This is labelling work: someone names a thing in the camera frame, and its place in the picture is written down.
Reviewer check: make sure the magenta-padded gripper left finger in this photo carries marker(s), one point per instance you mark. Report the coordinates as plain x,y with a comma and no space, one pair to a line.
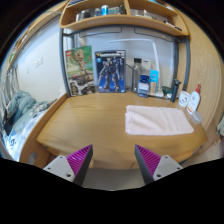
61,166

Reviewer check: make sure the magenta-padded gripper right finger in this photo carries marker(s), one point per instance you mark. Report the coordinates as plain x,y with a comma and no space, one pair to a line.
165,166

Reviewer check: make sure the pale pink towel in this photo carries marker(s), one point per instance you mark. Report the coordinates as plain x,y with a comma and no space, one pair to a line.
156,120

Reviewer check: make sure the clear plastic container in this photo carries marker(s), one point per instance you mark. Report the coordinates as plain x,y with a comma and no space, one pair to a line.
196,117

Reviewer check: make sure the white mug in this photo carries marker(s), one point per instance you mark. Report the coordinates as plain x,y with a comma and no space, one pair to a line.
184,99

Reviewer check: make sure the white red-capped lotion bottle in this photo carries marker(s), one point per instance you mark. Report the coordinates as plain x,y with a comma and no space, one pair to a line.
193,101

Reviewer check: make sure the grey-green bedding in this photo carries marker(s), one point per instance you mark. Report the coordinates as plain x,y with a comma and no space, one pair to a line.
20,106

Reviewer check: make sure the dark blue small box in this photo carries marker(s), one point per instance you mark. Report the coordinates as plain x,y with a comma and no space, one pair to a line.
143,86

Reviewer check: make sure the light blue carton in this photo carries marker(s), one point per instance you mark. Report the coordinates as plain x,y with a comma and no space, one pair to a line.
153,80

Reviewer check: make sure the clear tall bottle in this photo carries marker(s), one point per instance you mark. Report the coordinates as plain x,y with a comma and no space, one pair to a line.
136,75

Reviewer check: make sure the tree figure toy box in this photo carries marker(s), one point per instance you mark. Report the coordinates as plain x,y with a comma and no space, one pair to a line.
79,71

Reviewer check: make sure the white box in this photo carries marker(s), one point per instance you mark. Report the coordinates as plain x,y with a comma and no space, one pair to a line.
146,66

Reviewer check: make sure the blue robot model box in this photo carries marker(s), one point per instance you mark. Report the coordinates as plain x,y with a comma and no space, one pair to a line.
110,71

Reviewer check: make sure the white desk lamp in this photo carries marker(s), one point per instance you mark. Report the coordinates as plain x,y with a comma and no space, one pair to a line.
133,40

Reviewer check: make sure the wooden shelf unit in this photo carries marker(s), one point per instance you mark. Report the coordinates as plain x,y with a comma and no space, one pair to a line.
116,20

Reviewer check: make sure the grey metal desk frame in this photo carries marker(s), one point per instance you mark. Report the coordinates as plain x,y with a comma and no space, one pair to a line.
62,66

